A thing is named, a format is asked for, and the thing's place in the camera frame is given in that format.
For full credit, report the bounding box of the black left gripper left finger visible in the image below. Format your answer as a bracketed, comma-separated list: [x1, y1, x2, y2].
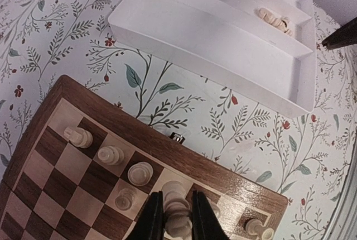
[128, 191, 164, 240]

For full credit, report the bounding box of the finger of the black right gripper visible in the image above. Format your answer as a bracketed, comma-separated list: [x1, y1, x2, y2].
[322, 17, 357, 50]

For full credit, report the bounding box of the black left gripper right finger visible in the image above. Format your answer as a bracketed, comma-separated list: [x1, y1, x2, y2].
[192, 190, 229, 240]

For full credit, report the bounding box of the cream chess piece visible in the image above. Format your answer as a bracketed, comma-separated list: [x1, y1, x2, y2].
[127, 162, 153, 186]
[64, 127, 93, 148]
[98, 145, 125, 165]

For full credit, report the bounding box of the pile of cream chess pieces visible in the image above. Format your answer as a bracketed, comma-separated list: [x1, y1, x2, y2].
[255, 8, 293, 36]

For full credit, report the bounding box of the wooden chess board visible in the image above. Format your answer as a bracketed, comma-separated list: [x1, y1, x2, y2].
[1, 75, 288, 239]

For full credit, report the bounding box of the white three-compartment plastic tray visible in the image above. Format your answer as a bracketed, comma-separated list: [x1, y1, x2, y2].
[108, 0, 316, 118]

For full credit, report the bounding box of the floral patterned table mat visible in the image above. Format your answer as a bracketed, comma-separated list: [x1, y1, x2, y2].
[1, 0, 356, 239]

